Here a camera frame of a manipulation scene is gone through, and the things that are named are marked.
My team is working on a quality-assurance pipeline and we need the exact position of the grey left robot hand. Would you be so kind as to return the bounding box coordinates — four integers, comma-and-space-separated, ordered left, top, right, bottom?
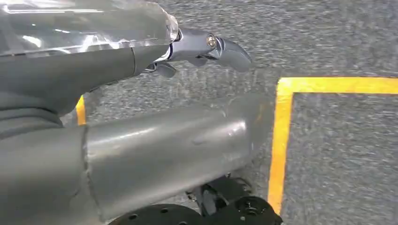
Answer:
0, 0, 276, 225

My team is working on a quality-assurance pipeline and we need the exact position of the yellow floor tape line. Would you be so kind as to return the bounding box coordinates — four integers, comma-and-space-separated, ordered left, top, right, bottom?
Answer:
267, 76, 398, 216
75, 95, 87, 127

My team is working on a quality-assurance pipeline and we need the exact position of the black robot foot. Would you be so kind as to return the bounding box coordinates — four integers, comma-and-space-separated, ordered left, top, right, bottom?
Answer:
108, 175, 284, 225

